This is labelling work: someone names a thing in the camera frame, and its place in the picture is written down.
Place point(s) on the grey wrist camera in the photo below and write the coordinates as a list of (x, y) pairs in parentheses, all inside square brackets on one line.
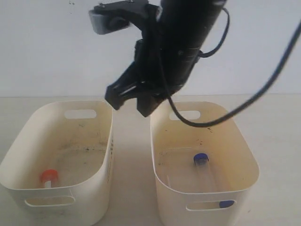
[(111, 17)]

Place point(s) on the orange-capped clear tube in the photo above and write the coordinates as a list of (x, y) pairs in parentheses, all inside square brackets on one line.
[(49, 178)]

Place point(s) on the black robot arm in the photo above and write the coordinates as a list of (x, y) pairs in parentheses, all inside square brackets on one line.
[(210, 11)]

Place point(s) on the blue-capped clear tube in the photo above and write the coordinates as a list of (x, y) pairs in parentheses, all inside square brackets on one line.
[(205, 175)]

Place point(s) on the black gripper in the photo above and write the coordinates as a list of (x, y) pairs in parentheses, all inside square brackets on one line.
[(164, 58)]

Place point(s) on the cream plastic bin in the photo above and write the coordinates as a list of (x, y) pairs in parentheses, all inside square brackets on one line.
[(75, 138), (173, 147)]

